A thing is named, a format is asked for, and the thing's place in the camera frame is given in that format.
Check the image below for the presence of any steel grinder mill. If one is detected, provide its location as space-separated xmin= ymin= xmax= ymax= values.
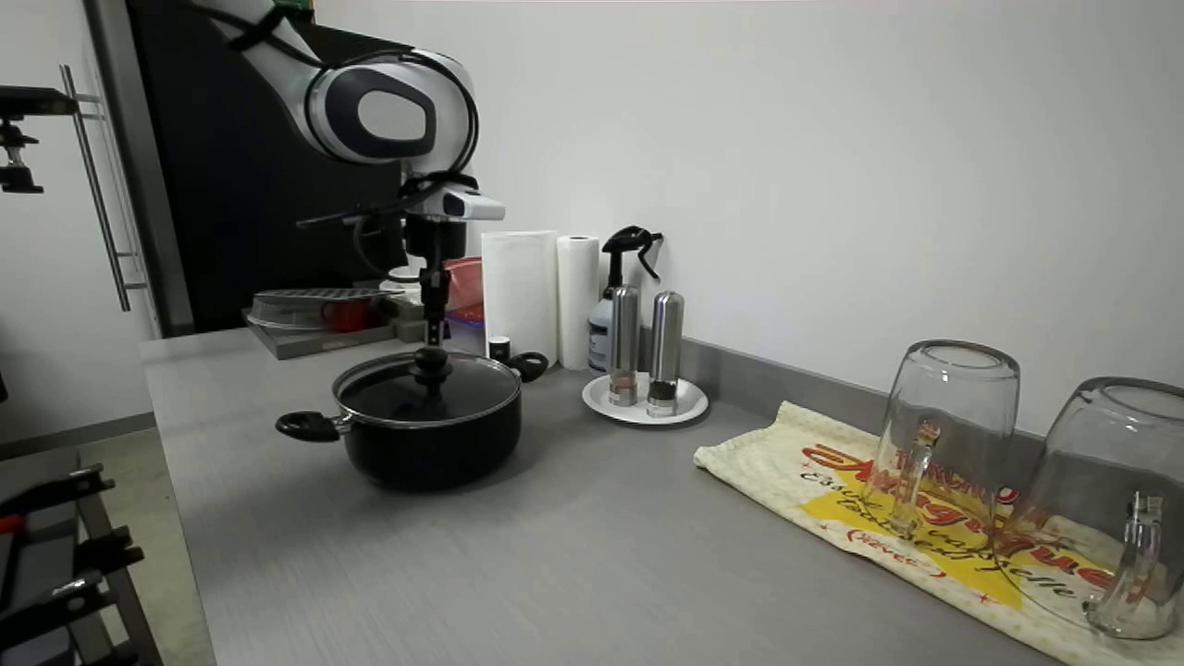
xmin=645 ymin=287 xmax=689 ymax=419
xmin=604 ymin=286 xmax=645 ymax=410

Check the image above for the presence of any metal bar door handle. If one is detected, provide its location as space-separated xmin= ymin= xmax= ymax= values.
xmin=57 ymin=63 xmax=150 ymax=314

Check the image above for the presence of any black cooking pot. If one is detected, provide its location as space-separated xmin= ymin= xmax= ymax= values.
xmin=272 ymin=349 xmax=556 ymax=497

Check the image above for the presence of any glass lid black knob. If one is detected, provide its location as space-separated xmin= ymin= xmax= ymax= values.
xmin=334 ymin=345 xmax=526 ymax=428

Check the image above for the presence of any small white saucer plate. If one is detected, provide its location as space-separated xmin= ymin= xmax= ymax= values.
xmin=578 ymin=371 xmax=714 ymax=433

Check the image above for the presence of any printed yellow red kitchen towel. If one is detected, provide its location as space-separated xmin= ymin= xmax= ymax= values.
xmin=693 ymin=398 xmax=1184 ymax=666

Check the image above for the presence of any white paper towel roll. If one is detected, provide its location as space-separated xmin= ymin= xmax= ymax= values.
xmin=556 ymin=233 xmax=610 ymax=372
xmin=478 ymin=225 xmax=567 ymax=371

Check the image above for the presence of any grey metal tray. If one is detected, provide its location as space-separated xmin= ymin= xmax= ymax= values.
xmin=259 ymin=323 xmax=399 ymax=364

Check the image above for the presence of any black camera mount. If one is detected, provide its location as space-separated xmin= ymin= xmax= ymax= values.
xmin=0 ymin=80 xmax=82 ymax=201

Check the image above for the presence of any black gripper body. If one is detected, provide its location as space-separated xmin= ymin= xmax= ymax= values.
xmin=399 ymin=175 xmax=471 ymax=271

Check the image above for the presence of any spray bottle black trigger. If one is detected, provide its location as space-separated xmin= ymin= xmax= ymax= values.
xmin=583 ymin=223 xmax=667 ymax=376

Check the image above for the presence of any clear drinking glass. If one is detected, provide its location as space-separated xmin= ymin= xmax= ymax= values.
xmin=1031 ymin=372 xmax=1184 ymax=648
xmin=868 ymin=338 xmax=1025 ymax=539

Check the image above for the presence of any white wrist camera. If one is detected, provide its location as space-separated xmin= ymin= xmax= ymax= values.
xmin=436 ymin=185 xmax=510 ymax=230

